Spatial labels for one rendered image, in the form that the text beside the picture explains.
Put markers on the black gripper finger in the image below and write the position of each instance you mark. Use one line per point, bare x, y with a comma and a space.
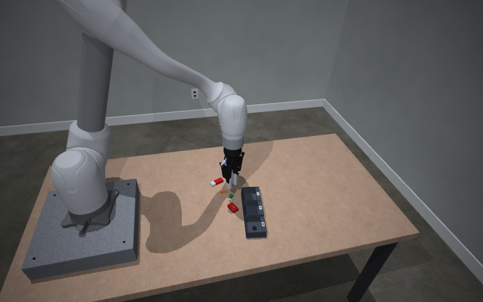
235, 168
226, 171

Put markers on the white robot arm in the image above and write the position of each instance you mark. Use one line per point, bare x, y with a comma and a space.
79, 176

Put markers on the dark grey three-compartment bin rack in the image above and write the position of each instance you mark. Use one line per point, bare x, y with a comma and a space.
253, 212

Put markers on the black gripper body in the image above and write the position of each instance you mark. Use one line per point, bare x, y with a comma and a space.
231, 154

